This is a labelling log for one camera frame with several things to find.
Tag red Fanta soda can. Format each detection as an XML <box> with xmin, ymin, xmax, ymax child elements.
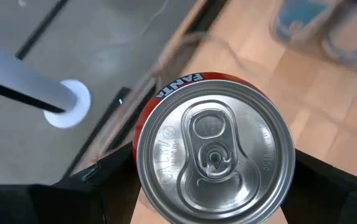
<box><xmin>132</xmin><ymin>72</ymin><xmax>297</xmax><ymax>224</ymax></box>

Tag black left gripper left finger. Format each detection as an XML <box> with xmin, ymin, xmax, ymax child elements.
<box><xmin>0</xmin><ymin>142</ymin><xmax>141</xmax><ymax>224</ymax></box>

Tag clear plastic bin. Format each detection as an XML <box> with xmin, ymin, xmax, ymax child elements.
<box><xmin>268</xmin><ymin>0</ymin><xmax>357</xmax><ymax>71</ymax></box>

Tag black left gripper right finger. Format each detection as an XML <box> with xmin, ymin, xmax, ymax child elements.
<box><xmin>282</xmin><ymin>149</ymin><xmax>357</xmax><ymax>224</ymax></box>

